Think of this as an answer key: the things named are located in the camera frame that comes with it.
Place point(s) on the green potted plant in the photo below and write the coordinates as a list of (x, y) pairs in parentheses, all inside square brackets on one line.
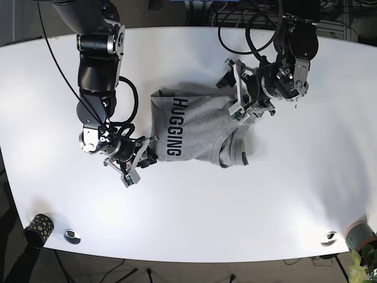
[(363, 269)]

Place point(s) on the left silver table grommet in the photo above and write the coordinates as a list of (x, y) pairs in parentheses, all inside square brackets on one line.
[(72, 237)]

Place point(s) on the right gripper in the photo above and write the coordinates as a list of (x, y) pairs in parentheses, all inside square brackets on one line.
[(125, 157)]

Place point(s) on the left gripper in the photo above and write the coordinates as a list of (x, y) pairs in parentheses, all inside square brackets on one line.
[(250, 100)]

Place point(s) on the black dotted cup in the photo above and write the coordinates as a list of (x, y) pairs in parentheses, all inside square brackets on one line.
[(38, 231)]

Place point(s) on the silver table grommet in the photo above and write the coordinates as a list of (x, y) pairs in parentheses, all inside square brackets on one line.
[(72, 237), (329, 239)]

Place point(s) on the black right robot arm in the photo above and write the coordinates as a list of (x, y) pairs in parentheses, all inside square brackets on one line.
[(100, 43)]

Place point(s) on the right silver table grommet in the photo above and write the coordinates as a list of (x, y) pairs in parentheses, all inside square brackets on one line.
[(329, 239)]

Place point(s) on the grey plant pot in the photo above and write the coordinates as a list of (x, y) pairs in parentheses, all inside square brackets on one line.
[(358, 235)]

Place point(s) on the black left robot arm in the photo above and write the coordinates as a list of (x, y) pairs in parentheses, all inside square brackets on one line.
[(284, 61)]

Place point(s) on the grey T-shirt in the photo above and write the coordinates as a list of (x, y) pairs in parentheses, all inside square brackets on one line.
[(197, 125)]

